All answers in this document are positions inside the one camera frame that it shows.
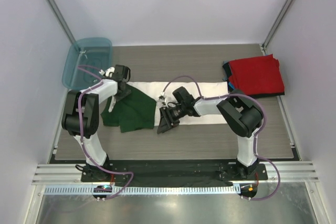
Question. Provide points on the teal plastic bin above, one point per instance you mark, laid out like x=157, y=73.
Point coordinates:
x=92, y=54

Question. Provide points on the folded red t-shirt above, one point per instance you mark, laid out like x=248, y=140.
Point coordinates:
x=256, y=74

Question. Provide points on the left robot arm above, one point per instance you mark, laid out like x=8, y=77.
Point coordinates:
x=81, y=115

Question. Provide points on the white slotted cable duct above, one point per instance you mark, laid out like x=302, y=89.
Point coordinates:
x=105, y=190

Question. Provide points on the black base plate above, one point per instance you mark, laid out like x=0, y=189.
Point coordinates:
x=181, y=172

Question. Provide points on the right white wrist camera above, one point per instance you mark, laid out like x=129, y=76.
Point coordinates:
x=162, y=100

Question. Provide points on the folded blue t-shirt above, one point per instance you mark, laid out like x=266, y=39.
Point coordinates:
x=227, y=75

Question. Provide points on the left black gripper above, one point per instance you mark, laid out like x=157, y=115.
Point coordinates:
x=126, y=92

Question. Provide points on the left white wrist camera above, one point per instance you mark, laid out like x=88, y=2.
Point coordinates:
x=107, y=73

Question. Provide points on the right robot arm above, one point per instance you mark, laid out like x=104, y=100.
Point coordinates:
x=242, y=114

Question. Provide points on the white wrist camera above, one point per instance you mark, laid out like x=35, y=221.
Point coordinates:
x=162, y=100
x=107, y=73

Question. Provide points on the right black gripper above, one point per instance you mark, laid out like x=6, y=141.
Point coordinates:
x=167, y=121

